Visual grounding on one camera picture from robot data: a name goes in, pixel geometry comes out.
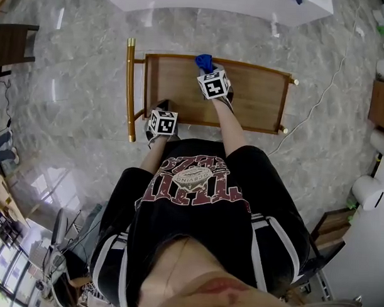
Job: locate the person's left forearm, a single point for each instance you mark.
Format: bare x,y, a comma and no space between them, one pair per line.
152,154

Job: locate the blue cloth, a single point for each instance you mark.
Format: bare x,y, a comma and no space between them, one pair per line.
205,62

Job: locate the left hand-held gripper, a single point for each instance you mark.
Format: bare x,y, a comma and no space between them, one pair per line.
163,123

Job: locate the person's right forearm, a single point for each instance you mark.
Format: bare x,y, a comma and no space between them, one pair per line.
230,132

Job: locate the dark wooden stool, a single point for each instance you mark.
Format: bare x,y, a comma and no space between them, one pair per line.
10,45

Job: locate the cardboard cutout pieces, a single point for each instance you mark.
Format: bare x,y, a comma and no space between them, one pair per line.
3,193

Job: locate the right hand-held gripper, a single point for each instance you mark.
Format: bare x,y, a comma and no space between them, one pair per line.
214,86

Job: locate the dark wooden box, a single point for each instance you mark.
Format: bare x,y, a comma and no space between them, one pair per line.
334,227

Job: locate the white bathtub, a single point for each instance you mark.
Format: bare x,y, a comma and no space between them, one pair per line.
216,2

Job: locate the person's neck and chin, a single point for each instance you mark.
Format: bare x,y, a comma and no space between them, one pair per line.
181,275

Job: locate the person's black printed shirt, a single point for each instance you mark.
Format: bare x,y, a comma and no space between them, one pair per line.
193,219

